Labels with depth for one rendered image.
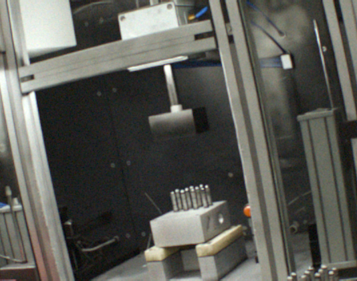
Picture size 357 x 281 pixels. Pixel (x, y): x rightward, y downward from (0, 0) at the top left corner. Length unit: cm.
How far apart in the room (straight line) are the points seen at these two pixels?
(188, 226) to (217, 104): 37
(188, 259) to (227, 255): 9
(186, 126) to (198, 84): 27
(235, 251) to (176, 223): 13
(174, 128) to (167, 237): 19
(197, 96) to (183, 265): 38
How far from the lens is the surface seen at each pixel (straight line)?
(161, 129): 146
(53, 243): 142
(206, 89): 169
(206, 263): 140
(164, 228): 143
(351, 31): 116
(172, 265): 147
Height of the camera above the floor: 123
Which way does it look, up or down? 3 degrees down
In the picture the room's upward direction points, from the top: 11 degrees counter-clockwise
